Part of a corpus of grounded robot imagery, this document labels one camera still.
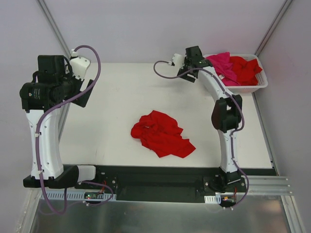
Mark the left white cable duct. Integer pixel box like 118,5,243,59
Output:
47,190,117,201

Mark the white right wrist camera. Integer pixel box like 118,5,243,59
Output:
168,53,185,68

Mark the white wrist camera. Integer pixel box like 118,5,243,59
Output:
168,53,185,68
69,49,90,81

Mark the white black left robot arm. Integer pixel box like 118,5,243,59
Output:
19,51,103,189

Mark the white perforated plastic basket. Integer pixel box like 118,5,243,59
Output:
203,53,268,94

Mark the right aluminium frame post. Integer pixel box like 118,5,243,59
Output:
255,0,294,57

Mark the aluminium frame post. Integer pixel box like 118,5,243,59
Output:
255,0,294,57
36,0,70,58

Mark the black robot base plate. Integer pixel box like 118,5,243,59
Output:
75,166,246,203

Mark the right white cable duct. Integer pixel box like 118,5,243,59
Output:
204,195,221,204

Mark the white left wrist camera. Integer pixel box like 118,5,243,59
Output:
69,49,90,81

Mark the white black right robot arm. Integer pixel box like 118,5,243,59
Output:
172,46,245,193

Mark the left aluminium frame post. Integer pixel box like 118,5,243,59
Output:
36,0,70,58

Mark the red t shirt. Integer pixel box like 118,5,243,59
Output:
131,110,196,158
229,56,262,86

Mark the white cable duct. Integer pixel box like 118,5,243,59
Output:
204,195,221,204
47,190,117,201

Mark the pink t shirt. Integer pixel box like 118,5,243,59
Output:
206,51,240,86

